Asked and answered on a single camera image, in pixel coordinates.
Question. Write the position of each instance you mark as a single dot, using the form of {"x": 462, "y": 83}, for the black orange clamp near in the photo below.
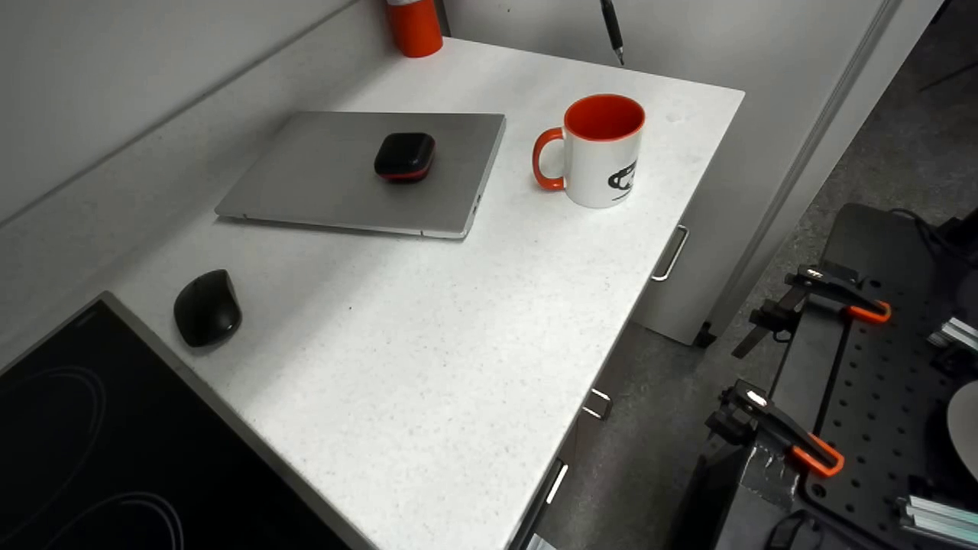
{"x": 742, "y": 409}

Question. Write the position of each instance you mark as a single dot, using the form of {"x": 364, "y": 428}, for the silver drawer handle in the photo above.
{"x": 669, "y": 253}

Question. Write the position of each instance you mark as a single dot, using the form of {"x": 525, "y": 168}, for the black computer mouse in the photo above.
{"x": 205, "y": 308}

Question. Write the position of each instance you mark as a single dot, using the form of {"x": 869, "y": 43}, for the wooden cabinet with drawer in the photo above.
{"x": 627, "y": 474}

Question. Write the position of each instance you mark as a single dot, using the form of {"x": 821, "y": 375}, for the black induction cooktop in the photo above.
{"x": 109, "y": 448}

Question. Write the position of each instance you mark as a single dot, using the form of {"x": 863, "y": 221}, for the black orange clamp far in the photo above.
{"x": 823, "y": 286}

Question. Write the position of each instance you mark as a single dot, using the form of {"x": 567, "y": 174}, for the grey closed laptop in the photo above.
{"x": 323, "y": 171}

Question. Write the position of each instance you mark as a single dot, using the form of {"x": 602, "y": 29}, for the black orange clamp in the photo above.
{"x": 823, "y": 286}
{"x": 742, "y": 409}

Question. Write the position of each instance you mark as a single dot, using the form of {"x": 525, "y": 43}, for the black perforated robot table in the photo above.
{"x": 882, "y": 395}

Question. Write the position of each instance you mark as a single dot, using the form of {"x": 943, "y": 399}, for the white mug orange interior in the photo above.
{"x": 593, "y": 151}

